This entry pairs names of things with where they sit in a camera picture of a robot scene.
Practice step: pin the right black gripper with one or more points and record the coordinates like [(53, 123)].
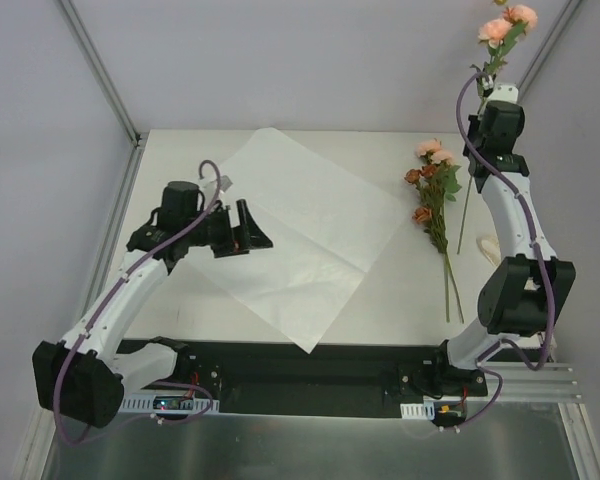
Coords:
[(487, 83)]

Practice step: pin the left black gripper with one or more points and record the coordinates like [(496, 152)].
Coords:
[(225, 233)]

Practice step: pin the orange brown flower bunch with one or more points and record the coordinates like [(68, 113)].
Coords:
[(430, 215)]

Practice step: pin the translucent white wrapping paper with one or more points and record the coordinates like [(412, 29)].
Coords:
[(328, 228)]

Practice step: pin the pink rose stem with leaves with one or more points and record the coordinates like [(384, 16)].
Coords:
[(500, 35)]

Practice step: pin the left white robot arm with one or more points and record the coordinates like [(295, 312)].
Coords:
[(177, 225)]

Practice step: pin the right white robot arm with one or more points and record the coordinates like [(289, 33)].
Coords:
[(520, 303)]

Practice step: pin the cream printed ribbon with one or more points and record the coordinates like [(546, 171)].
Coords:
[(489, 247)]

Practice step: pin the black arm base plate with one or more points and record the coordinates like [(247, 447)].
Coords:
[(321, 401)]

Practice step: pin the right aluminium frame post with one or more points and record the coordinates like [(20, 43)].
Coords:
[(556, 31)]

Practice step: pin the aluminium frame post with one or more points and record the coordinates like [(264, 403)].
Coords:
[(98, 70), (556, 31)]

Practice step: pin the right white cable duct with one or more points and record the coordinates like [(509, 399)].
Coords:
[(418, 411)]

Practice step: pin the left aluminium frame post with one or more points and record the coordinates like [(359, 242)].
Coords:
[(98, 70)]

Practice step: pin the aluminium front rail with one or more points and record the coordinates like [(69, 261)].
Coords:
[(530, 382)]

